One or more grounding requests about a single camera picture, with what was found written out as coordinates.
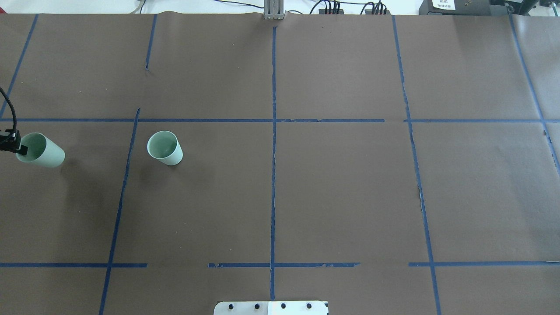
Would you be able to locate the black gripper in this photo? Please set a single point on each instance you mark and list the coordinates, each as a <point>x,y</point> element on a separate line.
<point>9,141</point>

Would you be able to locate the light green cup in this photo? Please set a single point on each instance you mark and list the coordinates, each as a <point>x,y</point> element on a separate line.
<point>164,146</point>
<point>41,151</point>

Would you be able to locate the black power strip left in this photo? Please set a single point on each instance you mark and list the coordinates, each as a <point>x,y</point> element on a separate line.
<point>331,8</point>

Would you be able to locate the black power strip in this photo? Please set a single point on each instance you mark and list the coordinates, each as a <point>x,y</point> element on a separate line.
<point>375,8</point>
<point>331,8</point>

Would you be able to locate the black power strip right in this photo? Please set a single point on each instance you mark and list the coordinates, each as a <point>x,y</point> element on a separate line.
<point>375,8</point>

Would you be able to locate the black device box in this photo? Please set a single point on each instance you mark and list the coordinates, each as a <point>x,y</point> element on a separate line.
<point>469,7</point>

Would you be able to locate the grey aluminium profile post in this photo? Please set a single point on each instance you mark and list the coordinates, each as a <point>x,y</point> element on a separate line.
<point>273,10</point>

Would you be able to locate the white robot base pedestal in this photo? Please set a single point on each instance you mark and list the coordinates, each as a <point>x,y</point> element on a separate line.
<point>271,308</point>

